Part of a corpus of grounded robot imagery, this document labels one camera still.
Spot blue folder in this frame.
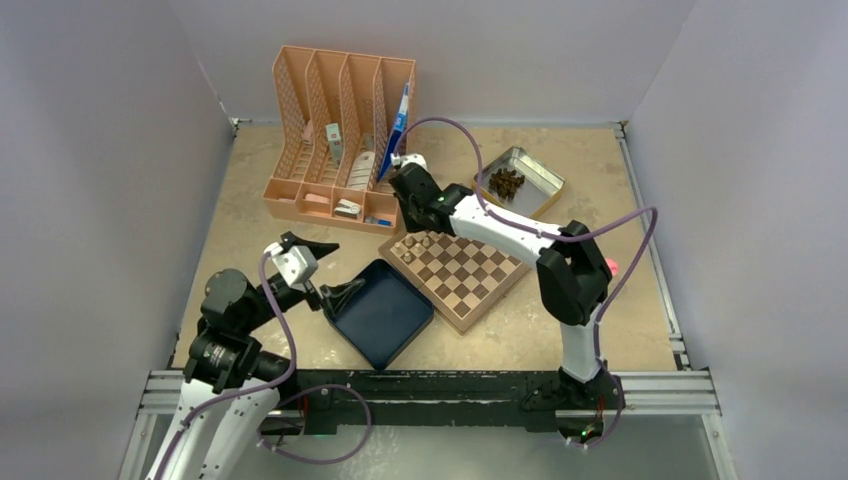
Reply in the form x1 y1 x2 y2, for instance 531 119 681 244
377 82 411 181

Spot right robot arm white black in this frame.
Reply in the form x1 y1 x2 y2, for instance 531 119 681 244
389 163 612 407

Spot pile of dark chess pieces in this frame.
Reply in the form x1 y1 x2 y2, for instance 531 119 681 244
488 167 525 201

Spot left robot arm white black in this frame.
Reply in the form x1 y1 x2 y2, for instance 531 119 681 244
147 232 365 479

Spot green white small box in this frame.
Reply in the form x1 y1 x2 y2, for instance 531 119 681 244
325 123 344 169

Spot white labelled tube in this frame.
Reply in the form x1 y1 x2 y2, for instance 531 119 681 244
346 151 375 190

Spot white stapler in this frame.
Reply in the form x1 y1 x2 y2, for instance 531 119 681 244
333 199 362 220

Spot yellow metal tin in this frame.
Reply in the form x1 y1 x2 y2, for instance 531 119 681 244
472 146 565 219

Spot dark blue tray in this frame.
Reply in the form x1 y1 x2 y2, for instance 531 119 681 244
325 259 435 370

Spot pink plastic desk organizer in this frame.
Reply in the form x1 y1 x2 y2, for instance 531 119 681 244
262 46 417 235

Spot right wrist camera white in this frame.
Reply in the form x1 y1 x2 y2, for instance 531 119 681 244
391 153 427 170

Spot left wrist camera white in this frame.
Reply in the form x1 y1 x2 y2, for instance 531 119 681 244
264 243 318 291

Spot pink capped small bottle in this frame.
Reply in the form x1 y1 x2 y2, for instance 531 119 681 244
606 258 619 277

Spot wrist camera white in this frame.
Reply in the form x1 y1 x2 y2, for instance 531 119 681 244
391 153 427 170
264 243 318 291

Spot wooden chess board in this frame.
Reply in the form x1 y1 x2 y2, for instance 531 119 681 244
378 232 530 335

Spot pink eraser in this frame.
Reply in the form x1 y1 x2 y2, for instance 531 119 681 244
303 193 330 205

